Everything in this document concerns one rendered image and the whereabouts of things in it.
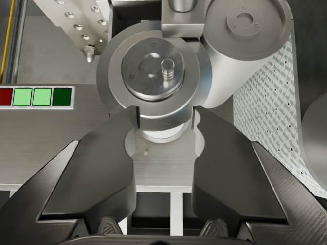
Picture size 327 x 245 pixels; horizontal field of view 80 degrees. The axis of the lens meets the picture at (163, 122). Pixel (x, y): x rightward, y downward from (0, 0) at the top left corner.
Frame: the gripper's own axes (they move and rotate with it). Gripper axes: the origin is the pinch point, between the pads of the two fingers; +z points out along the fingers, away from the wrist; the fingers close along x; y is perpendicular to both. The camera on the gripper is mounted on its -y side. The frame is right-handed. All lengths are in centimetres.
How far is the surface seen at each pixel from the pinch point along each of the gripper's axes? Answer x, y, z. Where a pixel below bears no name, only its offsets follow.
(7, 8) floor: -154, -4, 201
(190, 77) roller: 2.8, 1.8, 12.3
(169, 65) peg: 0.2, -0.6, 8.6
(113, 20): -7.5, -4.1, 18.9
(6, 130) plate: -48, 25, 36
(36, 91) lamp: -39, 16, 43
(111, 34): -7.5, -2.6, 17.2
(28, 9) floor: -133, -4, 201
